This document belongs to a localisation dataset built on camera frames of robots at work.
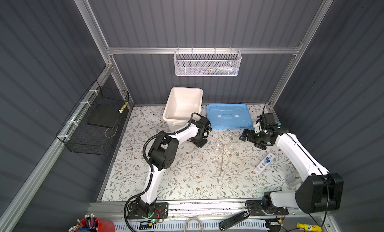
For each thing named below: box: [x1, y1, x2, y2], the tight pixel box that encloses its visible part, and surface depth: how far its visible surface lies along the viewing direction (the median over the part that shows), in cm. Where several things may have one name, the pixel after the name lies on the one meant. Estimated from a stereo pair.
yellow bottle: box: [296, 223, 322, 232], surface depth 69 cm
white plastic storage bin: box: [162, 86, 204, 133], surface depth 111 cm
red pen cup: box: [74, 216, 116, 232], surface depth 61 cm
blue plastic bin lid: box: [206, 103, 253, 129], surface depth 115 cm
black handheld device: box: [218, 211, 249, 231], surface depth 71 cm
